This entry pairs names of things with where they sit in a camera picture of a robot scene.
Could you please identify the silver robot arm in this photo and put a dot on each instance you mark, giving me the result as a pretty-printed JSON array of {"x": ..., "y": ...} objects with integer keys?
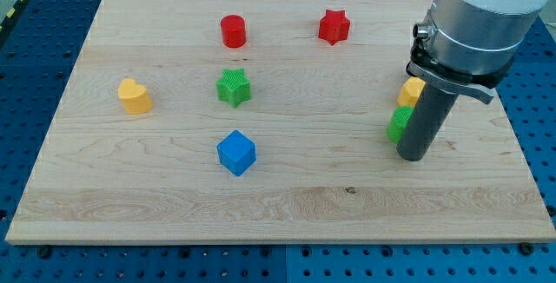
[{"x": 479, "y": 37}]

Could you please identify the yellow hexagon block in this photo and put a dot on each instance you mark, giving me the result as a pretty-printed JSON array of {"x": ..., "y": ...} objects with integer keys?
[{"x": 410, "y": 92}]

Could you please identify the blue cube block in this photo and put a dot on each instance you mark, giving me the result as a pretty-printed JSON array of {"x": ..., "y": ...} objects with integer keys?
[{"x": 236, "y": 153}]

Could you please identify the green star block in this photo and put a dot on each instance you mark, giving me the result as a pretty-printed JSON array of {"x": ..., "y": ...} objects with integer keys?
[{"x": 233, "y": 87}]

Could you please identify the wooden board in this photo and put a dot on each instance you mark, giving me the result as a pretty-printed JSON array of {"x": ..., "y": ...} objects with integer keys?
[{"x": 325, "y": 170}]

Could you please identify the red cylinder block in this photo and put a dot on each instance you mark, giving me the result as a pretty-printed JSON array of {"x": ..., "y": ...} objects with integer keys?
[{"x": 233, "y": 30}]

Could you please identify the red star block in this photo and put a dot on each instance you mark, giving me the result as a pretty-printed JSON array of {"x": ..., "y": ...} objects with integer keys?
[{"x": 334, "y": 26}]

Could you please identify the green cylinder block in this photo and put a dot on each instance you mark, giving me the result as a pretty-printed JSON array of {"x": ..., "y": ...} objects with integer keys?
[{"x": 398, "y": 123}]

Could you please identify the yellow heart block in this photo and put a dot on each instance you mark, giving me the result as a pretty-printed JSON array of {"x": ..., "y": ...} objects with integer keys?
[{"x": 134, "y": 97}]

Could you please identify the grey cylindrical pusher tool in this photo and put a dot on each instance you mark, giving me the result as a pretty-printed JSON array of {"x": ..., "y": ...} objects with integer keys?
[{"x": 430, "y": 111}]

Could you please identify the black and silver clamp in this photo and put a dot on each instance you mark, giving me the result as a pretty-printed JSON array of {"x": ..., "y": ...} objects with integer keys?
[{"x": 447, "y": 81}]

